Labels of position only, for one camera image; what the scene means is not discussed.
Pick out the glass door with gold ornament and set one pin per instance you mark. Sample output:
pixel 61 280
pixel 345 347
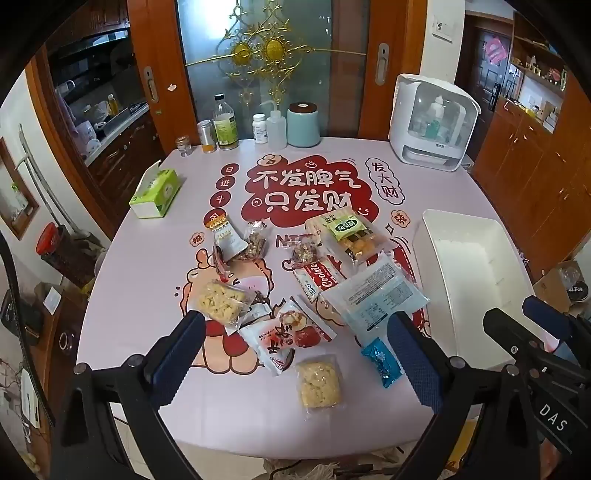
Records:
pixel 207 37

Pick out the red white cookie packet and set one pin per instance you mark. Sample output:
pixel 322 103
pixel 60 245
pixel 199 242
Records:
pixel 318 277

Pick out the beige orange oat packet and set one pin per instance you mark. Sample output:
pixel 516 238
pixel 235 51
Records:
pixel 228 235

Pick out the small glass jar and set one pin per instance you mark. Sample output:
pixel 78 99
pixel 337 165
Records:
pixel 183 144

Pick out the red white snack packet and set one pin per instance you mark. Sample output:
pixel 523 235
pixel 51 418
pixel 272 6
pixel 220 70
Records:
pixel 286 341

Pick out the wooden cabinet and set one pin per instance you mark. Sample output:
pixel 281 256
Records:
pixel 521 161

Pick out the light blue canister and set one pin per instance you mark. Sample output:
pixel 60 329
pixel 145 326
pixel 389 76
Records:
pixel 304 127

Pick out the beige cracker packet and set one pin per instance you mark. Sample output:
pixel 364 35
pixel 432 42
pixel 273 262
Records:
pixel 323 220

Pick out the metal can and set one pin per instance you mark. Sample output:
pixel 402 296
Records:
pixel 207 136

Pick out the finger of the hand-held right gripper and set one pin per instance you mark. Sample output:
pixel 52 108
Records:
pixel 547 316
pixel 508 327

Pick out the pink printed table cover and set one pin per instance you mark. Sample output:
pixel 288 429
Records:
pixel 138 258

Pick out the small blue candy packet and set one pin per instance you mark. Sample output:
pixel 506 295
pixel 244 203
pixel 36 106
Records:
pixel 378 364

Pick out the yellow puffed snack packet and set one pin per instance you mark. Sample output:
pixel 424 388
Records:
pixel 318 383
pixel 219 300

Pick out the clear pastry ball packet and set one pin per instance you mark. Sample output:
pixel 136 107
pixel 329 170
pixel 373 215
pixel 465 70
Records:
pixel 362 249

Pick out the white plastic bin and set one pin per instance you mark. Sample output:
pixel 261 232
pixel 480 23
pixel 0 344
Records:
pixel 466 272

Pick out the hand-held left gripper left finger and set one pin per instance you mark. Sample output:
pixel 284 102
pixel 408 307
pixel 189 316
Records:
pixel 178 364

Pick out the small green snack packet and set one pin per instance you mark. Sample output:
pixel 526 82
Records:
pixel 347 231

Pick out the large light blue packet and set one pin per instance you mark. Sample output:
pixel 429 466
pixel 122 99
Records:
pixel 374 300

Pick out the white countertop sterilizer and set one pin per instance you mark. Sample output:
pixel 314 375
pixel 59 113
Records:
pixel 406 138

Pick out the white pill bottle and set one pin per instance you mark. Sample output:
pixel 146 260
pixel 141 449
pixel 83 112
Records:
pixel 260 129

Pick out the clear nut bar packet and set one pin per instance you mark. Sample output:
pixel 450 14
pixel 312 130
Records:
pixel 256 240
pixel 302 254

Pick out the red door sign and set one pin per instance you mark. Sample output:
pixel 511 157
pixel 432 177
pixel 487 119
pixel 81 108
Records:
pixel 496 50

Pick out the green tissue box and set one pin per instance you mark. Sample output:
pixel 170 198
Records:
pixel 157 194

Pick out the cardboard box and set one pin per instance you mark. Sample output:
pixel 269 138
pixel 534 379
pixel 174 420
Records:
pixel 551 288

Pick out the clear plastic bottle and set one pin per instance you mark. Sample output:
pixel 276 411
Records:
pixel 225 124

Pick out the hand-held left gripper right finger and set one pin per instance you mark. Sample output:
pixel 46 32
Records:
pixel 415 364

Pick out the white green bottle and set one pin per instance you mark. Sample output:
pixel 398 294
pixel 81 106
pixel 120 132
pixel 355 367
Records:
pixel 434 117

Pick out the white squeeze bottle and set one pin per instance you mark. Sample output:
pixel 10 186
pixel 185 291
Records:
pixel 276 131

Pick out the wooden picture frame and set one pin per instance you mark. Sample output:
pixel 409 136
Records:
pixel 18 203

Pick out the white wall switch plate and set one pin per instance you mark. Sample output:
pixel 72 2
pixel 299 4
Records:
pixel 443 26

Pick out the red container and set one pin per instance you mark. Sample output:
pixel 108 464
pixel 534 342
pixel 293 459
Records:
pixel 51 240

